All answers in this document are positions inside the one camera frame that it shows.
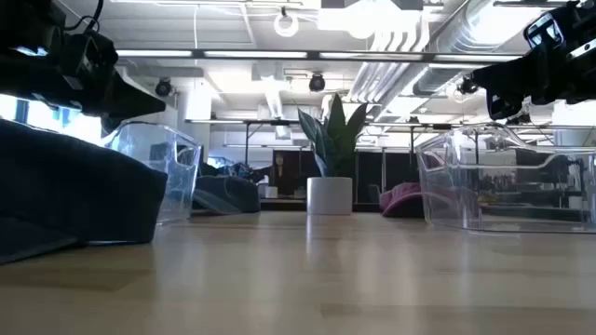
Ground long linear pendant lamp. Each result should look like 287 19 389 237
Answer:
114 47 525 64

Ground blue denim cap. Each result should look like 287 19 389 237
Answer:
192 174 262 216
0 118 169 266

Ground person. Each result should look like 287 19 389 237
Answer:
268 152 292 196

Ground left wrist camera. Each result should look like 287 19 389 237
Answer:
59 28 120 92

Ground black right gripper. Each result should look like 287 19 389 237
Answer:
470 46 596 121

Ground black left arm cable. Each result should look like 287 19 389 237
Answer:
64 0 104 34

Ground black background table frame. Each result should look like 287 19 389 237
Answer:
184 118 308 187

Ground clear plastic bin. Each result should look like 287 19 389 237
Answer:
415 121 596 234
102 120 203 225

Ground white plant pot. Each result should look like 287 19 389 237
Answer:
305 176 354 216

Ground silver ventilation duct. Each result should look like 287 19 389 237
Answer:
353 0 555 120

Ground white ring lamp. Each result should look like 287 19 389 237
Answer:
273 9 300 38

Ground dark background partition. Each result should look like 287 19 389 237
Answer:
272 148 418 206

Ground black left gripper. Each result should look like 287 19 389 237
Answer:
0 46 167 136

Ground black aluminium table frame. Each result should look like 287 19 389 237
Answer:
259 198 384 213

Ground maroon cap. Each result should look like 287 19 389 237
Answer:
379 181 479 220

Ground green snake plant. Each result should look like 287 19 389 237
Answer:
296 92 369 179

